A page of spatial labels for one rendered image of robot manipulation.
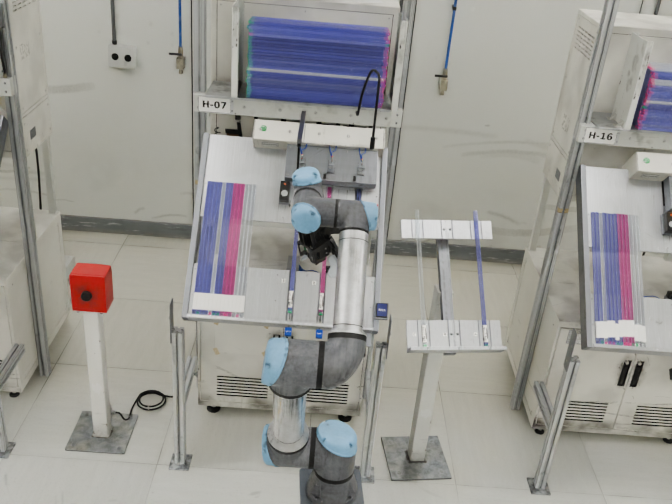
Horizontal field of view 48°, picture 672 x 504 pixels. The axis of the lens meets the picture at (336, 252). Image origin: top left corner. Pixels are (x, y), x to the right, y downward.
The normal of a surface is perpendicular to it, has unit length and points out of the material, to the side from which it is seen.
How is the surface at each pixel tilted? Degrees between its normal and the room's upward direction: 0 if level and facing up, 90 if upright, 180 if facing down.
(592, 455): 0
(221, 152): 46
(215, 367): 90
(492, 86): 90
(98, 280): 90
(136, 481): 0
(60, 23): 90
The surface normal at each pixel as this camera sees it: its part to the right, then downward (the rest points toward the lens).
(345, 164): 0.04, -0.28
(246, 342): -0.01, 0.47
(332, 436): 0.21, -0.86
